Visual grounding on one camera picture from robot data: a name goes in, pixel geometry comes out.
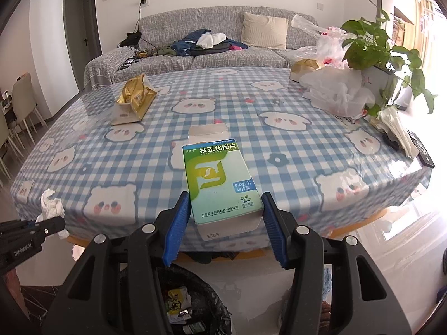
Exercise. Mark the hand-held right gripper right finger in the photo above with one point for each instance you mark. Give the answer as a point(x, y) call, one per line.
point(276, 230)

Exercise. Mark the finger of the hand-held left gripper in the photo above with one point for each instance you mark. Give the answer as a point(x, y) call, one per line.
point(17, 226)
point(49, 226)

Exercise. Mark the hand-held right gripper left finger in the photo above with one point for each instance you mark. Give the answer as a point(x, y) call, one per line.
point(178, 230)

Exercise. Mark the white tissue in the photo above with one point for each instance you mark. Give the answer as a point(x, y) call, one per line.
point(52, 207)

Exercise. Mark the green white medicine box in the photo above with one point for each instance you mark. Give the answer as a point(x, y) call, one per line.
point(220, 181)

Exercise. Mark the black lined waste bin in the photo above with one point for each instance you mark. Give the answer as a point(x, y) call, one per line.
point(206, 293)

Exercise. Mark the yellow white wrapper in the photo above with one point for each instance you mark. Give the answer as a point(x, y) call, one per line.
point(174, 302)

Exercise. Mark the blue checkered bear tablecloth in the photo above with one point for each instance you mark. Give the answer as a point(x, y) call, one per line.
point(297, 167)

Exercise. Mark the white dining chair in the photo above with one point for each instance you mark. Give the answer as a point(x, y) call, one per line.
point(7, 136)
point(26, 97)

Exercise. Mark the gold snack bag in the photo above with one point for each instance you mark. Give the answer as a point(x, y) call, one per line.
point(134, 101)

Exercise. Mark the crumpled white plastic bag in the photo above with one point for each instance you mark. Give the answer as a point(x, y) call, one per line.
point(335, 90)

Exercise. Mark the folded white plastic bag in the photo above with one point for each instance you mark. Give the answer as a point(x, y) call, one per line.
point(394, 125)

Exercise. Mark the gold white tissue box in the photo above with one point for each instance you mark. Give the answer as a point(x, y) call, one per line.
point(302, 73)

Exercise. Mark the black remote control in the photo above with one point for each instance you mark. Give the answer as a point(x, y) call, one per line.
point(424, 153)

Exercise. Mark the patterned small cloth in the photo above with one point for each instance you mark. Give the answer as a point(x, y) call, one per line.
point(129, 61)

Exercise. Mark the green garment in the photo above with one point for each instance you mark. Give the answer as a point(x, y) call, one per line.
point(167, 51)

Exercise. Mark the black garment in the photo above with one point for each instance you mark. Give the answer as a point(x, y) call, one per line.
point(216, 50)

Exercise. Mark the pink garment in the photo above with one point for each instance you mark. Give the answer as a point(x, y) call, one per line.
point(237, 46)

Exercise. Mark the white bag with red contents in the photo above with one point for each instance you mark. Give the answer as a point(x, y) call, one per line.
point(330, 47)

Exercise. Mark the pile of clothes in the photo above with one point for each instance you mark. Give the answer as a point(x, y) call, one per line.
point(188, 38)

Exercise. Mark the white garment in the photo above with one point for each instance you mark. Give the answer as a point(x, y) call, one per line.
point(211, 40)

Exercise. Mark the cream pillow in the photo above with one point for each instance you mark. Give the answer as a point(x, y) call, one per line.
point(263, 31)

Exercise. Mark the green potted plant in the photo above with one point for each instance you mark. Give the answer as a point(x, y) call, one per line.
point(363, 49)

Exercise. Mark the interior door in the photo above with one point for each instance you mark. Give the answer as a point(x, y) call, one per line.
point(82, 24)

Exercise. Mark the grey covered sofa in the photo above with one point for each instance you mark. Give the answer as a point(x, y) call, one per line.
point(167, 24)

